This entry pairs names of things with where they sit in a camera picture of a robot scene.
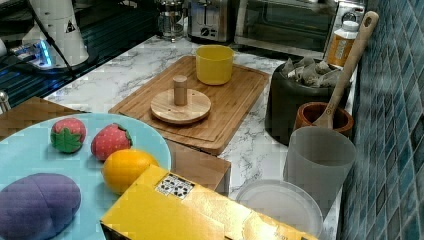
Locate light blue plate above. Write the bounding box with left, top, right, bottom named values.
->
left=0, top=113, right=172, bottom=240

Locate right toy strawberry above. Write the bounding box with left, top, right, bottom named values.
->
left=91, top=123, right=133, bottom=161

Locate silver toaster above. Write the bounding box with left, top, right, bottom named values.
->
left=188, top=0, right=235, bottom=42

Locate brown wooden bowl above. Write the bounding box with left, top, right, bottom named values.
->
left=294, top=102, right=354, bottom=137

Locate black cable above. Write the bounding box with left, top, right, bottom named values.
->
left=25, top=0, right=75, bottom=78

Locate yellow cardboard box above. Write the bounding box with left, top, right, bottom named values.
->
left=100, top=165, right=318, bottom=240

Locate orange bottle white cap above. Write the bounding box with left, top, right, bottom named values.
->
left=327, top=21, right=359, bottom=67

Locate glass french press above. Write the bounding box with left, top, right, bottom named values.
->
left=157, top=0, right=184, bottom=42

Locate wooden spoon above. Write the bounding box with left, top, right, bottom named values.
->
left=313, top=11, right=379, bottom=129

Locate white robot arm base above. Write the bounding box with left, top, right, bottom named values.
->
left=22, top=0, right=89, bottom=70

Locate bamboo cutting board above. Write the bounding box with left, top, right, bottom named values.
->
left=110, top=56, right=269, bottom=155

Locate yellow cup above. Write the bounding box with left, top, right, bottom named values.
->
left=196, top=45, right=234, bottom=85

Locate purple plush toy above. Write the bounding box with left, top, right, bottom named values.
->
left=0, top=173, right=81, bottom=240

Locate toaster oven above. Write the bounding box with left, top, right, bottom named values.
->
left=234, top=0, right=368, bottom=60

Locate tea bag pile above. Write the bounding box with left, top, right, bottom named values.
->
left=280, top=57, right=341, bottom=88

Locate left toy strawberry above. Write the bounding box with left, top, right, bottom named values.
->
left=50, top=117, right=86, bottom=153

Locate toy strawberry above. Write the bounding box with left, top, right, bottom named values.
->
left=91, top=123, right=133, bottom=161
left=50, top=117, right=86, bottom=153

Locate toy orange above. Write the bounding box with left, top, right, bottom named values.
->
left=102, top=149, right=159, bottom=195

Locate dark round container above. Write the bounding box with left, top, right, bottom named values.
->
left=265, top=63, right=334, bottom=145

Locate grey plastic cup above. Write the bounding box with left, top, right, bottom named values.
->
left=283, top=126, right=356, bottom=217

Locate round wooden lid with knob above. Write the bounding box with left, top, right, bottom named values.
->
left=150, top=75, right=212, bottom=125

